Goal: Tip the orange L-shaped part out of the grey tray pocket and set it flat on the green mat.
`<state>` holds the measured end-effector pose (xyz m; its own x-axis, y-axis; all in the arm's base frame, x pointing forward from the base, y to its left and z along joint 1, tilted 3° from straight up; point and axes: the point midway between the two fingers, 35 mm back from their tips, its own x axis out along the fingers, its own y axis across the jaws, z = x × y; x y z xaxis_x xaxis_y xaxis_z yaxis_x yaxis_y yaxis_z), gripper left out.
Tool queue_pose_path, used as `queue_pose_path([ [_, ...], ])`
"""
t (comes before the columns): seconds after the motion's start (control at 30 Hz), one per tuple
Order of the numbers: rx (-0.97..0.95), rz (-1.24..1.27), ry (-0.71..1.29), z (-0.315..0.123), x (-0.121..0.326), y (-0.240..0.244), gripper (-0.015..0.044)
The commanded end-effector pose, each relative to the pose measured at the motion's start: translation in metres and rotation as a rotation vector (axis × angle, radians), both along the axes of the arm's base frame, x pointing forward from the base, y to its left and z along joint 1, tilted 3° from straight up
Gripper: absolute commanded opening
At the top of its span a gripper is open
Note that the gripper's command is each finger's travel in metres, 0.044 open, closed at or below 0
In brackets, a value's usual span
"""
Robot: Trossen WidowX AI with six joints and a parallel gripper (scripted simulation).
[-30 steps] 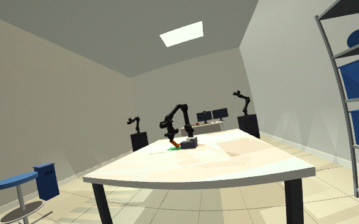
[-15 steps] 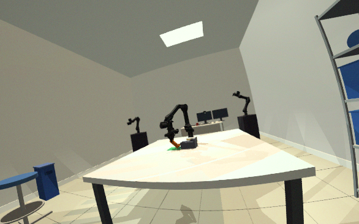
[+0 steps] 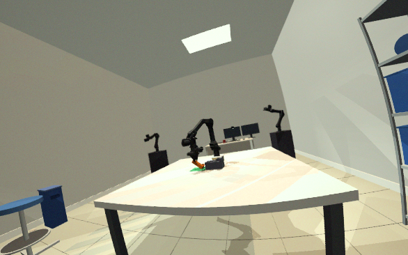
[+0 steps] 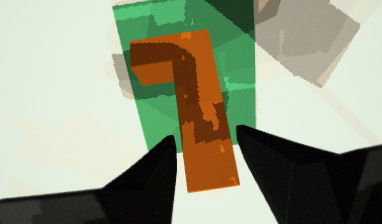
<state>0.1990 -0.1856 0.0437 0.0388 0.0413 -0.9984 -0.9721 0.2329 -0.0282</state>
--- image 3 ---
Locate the orange l-shaped part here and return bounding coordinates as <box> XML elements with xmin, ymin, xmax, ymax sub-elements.
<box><xmin>191</xmin><ymin>160</ymin><xmax>205</xmax><ymax>169</ymax></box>

